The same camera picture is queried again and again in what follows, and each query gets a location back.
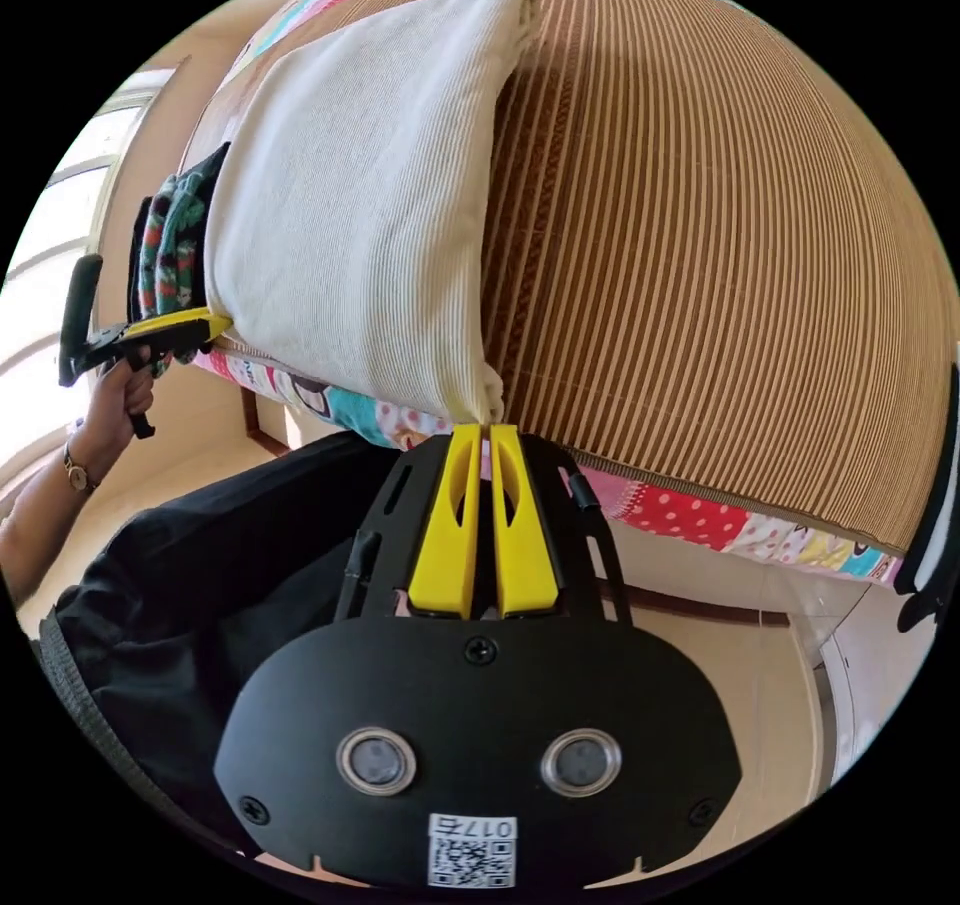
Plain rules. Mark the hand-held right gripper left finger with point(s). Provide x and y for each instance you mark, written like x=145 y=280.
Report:
x=442 y=545

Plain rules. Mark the bed with woven mat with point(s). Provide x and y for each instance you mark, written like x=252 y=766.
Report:
x=712 y=245

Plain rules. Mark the window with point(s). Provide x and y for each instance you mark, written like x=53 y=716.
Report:
x=52 y=260

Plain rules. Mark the white pants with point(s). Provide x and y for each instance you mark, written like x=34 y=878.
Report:
x=352 y=230

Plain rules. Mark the person's left hand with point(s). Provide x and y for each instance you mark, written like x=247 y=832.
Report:
x=120 y=410

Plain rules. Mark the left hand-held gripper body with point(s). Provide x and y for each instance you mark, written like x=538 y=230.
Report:
x=176 y=339

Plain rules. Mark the person's left forearm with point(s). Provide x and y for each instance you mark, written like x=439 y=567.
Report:
x=45 y=507

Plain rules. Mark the pile of clothes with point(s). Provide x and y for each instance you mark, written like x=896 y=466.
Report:
x=172 y=245

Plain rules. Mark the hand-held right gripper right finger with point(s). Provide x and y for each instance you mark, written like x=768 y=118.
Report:
x=529 y=552

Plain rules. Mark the person's body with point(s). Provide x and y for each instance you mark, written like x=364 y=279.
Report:
x=225 y=582

